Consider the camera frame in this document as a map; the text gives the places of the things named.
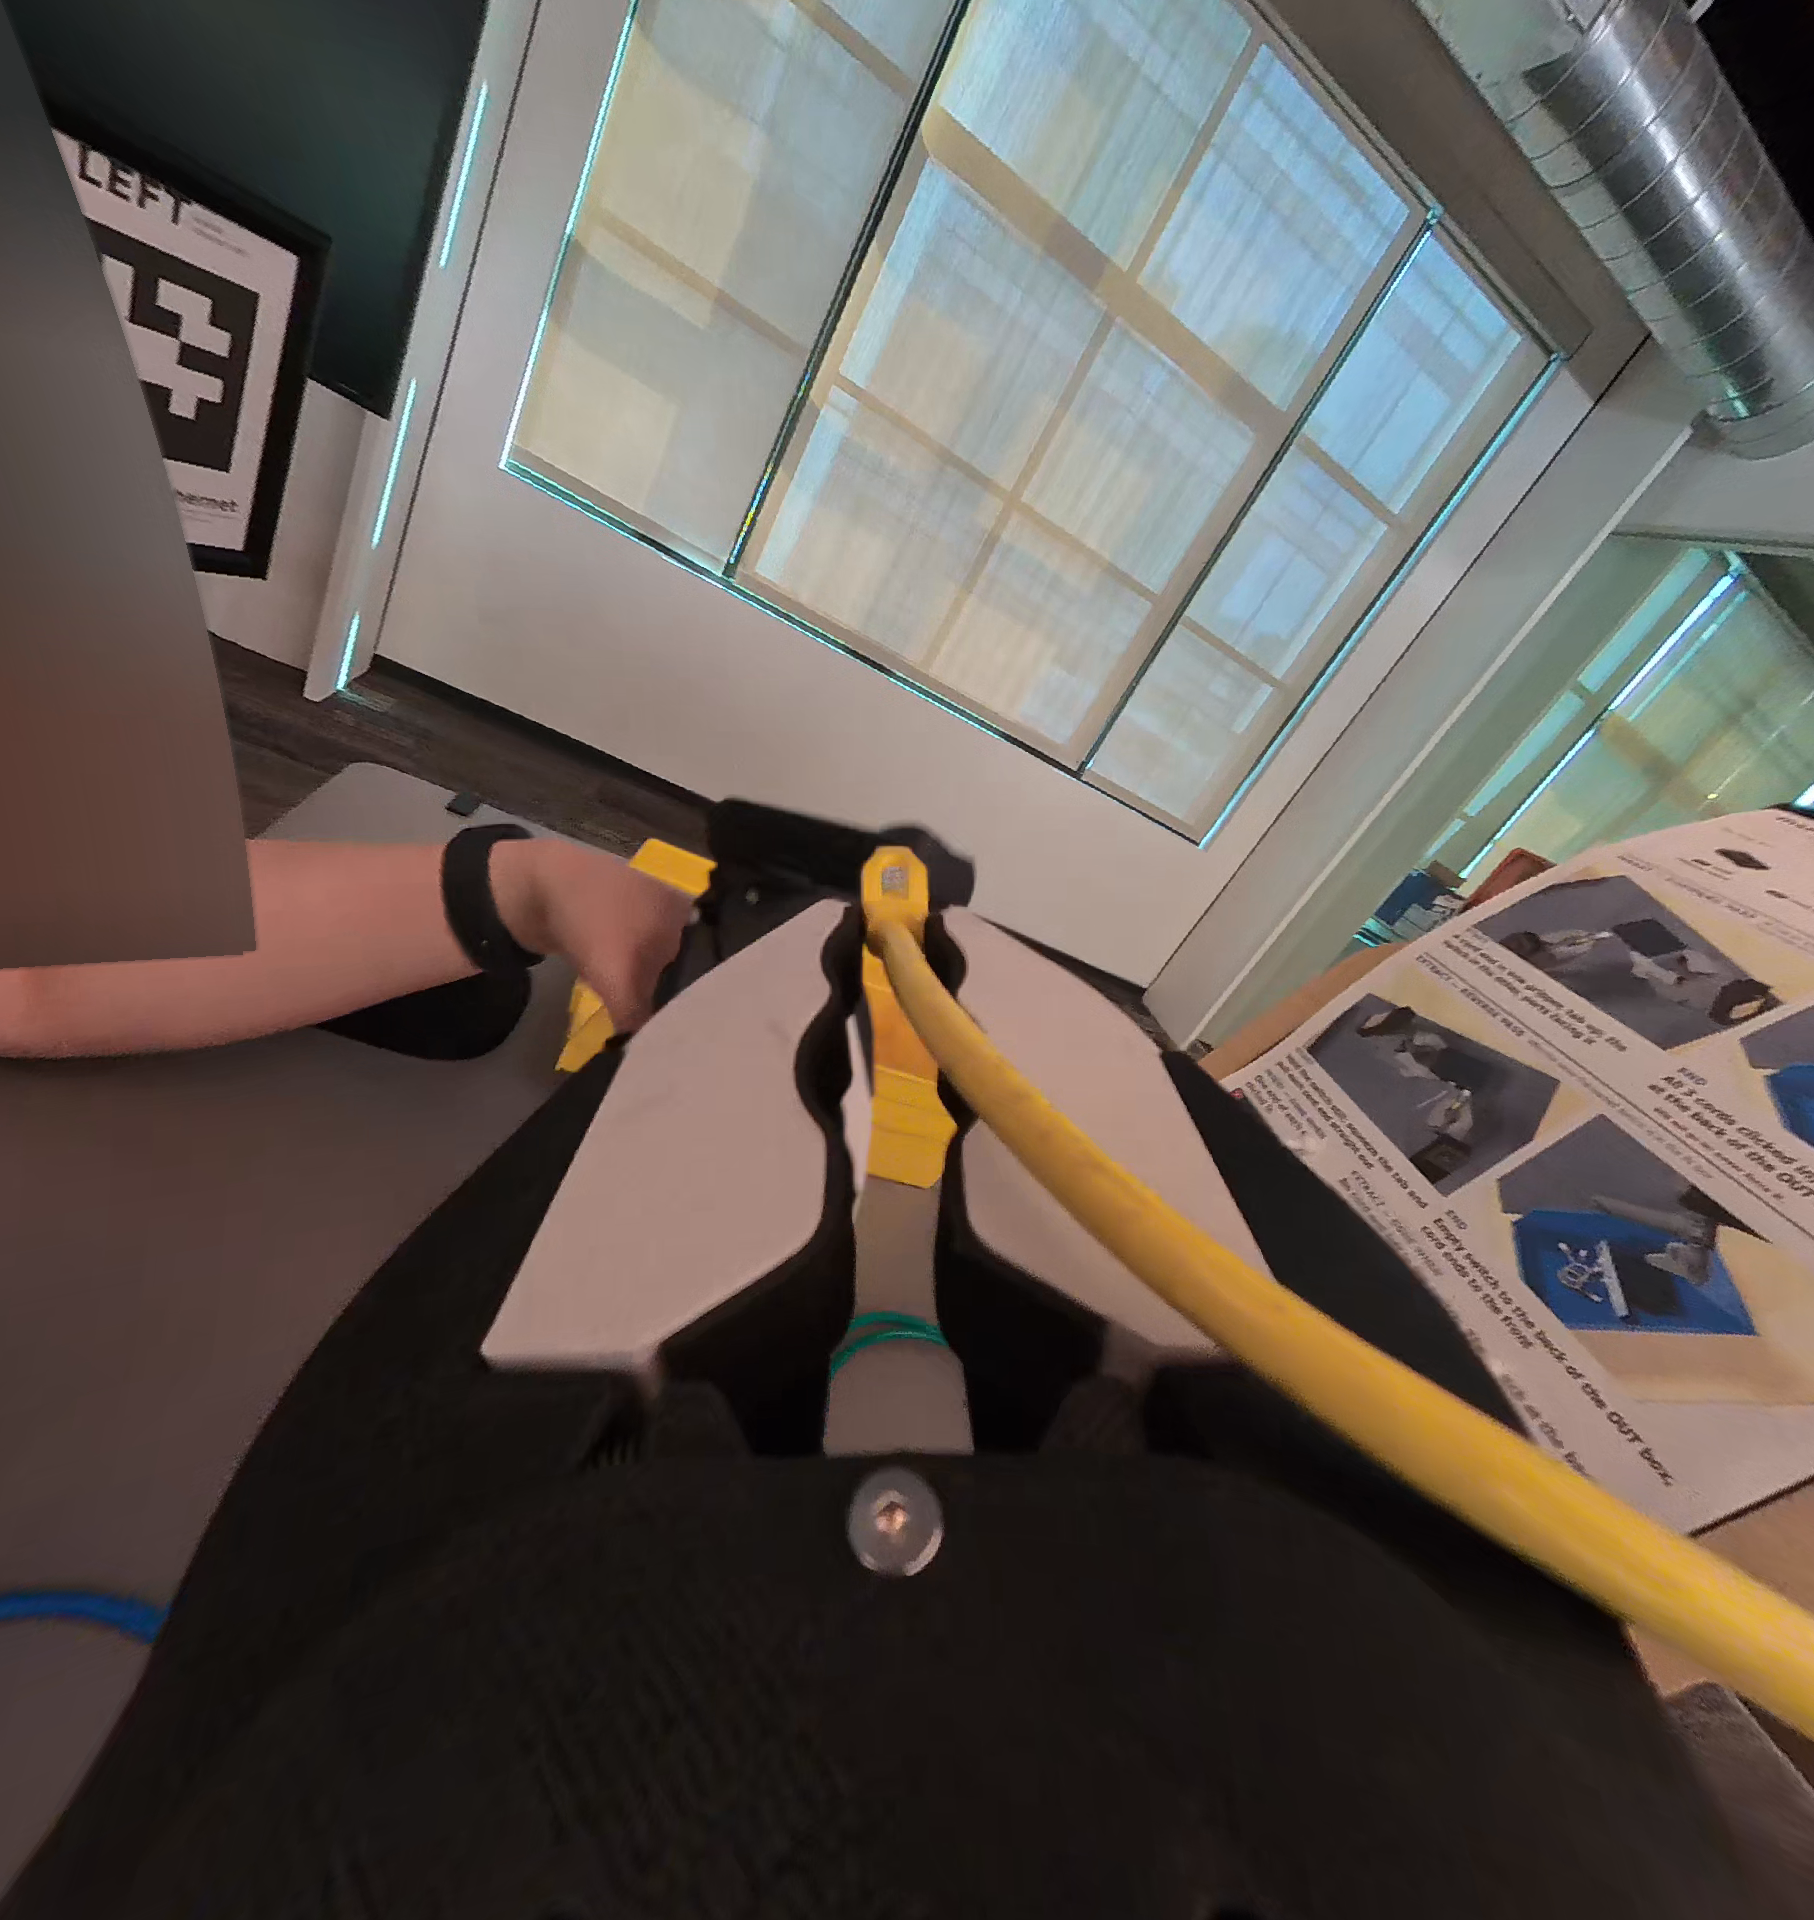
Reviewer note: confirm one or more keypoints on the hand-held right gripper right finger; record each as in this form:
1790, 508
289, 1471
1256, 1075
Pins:
1093, 1063

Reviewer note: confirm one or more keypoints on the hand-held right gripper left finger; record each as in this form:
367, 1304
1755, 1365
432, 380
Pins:
665, 1184

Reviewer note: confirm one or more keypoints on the black network switch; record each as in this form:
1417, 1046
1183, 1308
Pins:
785, 847

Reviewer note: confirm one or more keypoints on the person's left forearm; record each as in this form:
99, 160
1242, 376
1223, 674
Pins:
246, 962

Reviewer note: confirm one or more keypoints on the person's left hand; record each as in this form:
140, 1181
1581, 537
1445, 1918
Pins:
608, 926

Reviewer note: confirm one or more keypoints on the yellow plastic bin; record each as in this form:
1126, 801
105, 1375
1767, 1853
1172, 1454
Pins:
909, 1129

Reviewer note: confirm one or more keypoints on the black wristband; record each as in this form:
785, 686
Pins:
474, 898

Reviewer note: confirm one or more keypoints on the instruction sheet on cardboard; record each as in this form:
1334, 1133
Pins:
1598, 1129

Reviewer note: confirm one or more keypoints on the large gridded window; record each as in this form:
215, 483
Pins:
1025, 421

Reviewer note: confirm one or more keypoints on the side room window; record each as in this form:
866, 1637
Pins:
1674, 718

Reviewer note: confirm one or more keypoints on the black framed marker sign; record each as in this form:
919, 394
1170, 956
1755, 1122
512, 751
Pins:
204, 345

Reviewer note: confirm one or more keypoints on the round silver air duct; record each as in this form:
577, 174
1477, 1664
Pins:
1706, 191

